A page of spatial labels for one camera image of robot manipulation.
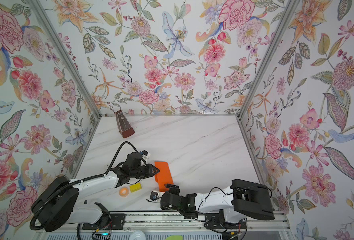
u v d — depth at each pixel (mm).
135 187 834
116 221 748
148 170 754
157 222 752
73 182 467
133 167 692
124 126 1032
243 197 481
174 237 708
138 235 666
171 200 588
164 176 893
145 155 813
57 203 420
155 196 674
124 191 840
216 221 745
